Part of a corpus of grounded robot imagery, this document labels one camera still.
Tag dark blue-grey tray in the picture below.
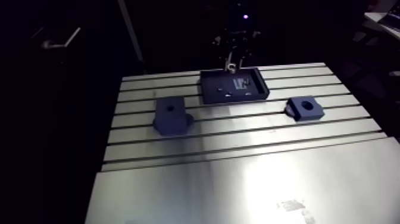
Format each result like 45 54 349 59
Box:
199 67 270 105

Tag dark blue-grey housing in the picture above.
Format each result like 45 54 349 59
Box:
284 95 326 122

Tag dark blue-grey block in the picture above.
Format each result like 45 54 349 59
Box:
152 95 195 137

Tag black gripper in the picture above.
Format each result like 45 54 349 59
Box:
213 28 262 71

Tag grey metal post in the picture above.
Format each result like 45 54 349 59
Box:
117 0 145 63

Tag white desk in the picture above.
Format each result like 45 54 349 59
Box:
364 0 400 41

